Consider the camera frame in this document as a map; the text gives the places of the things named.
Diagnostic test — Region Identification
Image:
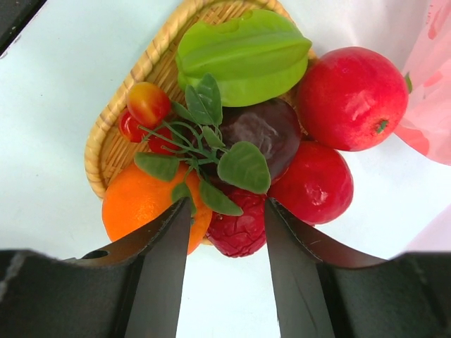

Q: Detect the orange fake tangerine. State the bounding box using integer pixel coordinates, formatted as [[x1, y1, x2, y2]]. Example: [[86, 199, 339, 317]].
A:
[[101, 163, 212, 254]]

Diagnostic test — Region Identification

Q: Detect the red fake pomegranate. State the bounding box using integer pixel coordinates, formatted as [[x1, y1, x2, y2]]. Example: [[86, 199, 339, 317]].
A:
[[206, 188, 266, 258]]

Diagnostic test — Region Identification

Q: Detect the woven bamboo tray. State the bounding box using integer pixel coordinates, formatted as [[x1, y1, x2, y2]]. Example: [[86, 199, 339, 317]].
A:
[[83, 0, 318, 247]]

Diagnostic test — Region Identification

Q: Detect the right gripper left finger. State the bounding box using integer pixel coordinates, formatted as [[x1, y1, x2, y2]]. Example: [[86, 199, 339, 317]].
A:
[[1, 199, 191, 337]]

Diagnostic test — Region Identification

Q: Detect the red fake tomato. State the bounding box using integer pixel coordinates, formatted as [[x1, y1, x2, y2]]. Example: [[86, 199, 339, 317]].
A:
[[268, 141, 354, 225]]

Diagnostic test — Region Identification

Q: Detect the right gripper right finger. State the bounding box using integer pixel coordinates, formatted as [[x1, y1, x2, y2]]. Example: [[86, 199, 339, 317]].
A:
[[264, 199, 450, 337]]

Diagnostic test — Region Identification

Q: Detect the green fake starfruit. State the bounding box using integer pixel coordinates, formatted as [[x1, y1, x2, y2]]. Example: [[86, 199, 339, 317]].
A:
[[175, 9, 312, 107]]

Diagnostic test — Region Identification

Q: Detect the cherry tomato sprig with leaves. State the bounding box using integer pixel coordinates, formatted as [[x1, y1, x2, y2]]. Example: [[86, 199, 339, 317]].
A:
[[126, 73, 271, 216]]

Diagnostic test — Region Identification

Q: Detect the red fake fruit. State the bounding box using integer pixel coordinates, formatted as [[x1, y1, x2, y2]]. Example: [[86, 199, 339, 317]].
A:
[[297, 46, 409, 151], [220, 98, 302, 184]]

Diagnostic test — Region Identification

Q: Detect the pink plastic bag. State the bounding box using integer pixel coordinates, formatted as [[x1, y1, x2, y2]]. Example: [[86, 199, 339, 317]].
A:
[[395, 0, 450, 165]]

